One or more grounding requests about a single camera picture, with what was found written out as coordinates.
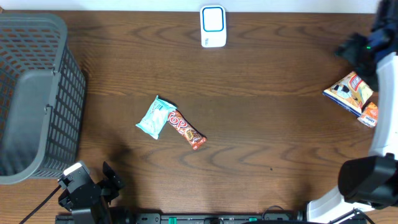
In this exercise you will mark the grey plastic mesh basket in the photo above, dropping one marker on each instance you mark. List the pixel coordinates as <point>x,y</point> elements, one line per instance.
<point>43,95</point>

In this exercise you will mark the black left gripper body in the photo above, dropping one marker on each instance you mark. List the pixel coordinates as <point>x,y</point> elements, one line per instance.
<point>99,195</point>

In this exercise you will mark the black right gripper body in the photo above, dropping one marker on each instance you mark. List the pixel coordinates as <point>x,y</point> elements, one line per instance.
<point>358,51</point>

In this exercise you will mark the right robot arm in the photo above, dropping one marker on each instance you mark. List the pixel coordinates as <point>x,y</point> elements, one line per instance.
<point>369,183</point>

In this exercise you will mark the small orange snack packet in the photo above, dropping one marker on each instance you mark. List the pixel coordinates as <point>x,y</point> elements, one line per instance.
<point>369,116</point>

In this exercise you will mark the mint green wipes pack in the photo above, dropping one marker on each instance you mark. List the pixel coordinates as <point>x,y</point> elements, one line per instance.
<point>156,117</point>

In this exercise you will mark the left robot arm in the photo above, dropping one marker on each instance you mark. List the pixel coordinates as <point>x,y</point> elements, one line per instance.
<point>99,213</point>

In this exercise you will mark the yellow chip bag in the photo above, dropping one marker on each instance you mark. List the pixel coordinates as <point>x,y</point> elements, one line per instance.
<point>351,93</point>

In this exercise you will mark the red Top chocolate bar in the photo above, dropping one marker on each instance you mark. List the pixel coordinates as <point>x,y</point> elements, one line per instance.
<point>183,127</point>

